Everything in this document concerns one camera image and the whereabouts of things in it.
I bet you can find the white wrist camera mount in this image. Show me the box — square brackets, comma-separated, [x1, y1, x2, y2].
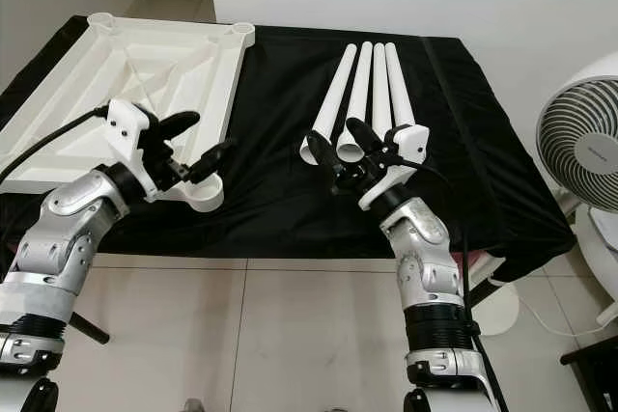
[104, 97, 163, 199]
[359, 123, 432, 212]

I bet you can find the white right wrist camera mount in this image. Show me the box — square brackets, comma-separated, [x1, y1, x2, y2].
[359, 123, 432, 212]

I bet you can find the black tablecloth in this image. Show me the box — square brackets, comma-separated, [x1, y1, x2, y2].
[0, 16, 577, 288]

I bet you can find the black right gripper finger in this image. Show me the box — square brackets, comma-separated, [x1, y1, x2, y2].
[307, 128, 353, 189]
[344, 117, 389, 162]

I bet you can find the white floor fan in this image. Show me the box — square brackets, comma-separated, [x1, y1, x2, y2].
[536, 49, 618, 331]

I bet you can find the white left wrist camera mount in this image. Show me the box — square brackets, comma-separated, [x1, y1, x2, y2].
[104, 97, 163, 199]

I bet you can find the white plastic table top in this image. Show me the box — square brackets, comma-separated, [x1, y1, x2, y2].
[0, 12, 257, 213]

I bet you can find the round extension cord reel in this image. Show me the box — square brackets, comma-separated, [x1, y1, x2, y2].
[471, 280, 524, 338]

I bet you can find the black table frame leg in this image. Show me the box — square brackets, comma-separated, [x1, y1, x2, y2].
[70, 309, 113, 346]

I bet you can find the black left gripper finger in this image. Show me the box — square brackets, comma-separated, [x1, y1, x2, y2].
[156, 109, 202, 140]
[187, 137, 239, 184]

